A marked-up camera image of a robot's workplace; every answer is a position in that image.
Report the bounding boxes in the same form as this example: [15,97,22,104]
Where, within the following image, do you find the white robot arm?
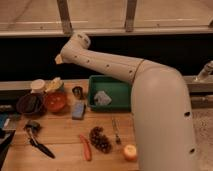
[55,32,199,171]

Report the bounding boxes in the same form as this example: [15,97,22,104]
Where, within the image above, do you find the red bowl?
[43,92,67,113]

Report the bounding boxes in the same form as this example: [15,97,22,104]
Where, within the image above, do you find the dark brown bowl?
[16,93,44,115]

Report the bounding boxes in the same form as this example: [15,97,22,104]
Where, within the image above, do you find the white cup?
[30,79,46,93]

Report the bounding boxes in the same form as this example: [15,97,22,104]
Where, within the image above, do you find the small dark metal cup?
[72,86,83,100]

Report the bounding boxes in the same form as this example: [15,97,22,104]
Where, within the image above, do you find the blue sponge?
[72,102,85,120]

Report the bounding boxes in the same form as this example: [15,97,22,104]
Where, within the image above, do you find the grey crumpled object in bin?
[94,91,112,106]

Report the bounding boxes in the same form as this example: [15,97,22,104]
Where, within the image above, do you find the green plastic bin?
[87,75,131,112]

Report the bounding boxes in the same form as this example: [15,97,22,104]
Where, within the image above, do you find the orange carrot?
[79,135,92,161]

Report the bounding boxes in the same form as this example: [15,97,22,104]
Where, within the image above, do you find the metal fork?
[112,118,121,144]

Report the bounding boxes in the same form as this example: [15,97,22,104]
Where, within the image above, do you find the dark object at left edge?
[0,113,20,169]

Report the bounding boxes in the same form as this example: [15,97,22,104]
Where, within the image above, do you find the bunch of dark grapes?
[89,126,112,154]

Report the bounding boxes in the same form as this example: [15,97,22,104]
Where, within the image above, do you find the orange apple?
[123,144,137,161]

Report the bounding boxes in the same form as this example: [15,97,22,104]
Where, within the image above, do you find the metal faucet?
[195,60,213,82]

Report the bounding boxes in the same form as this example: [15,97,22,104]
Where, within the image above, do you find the black handled kitchen tool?
[24,120,55,158]

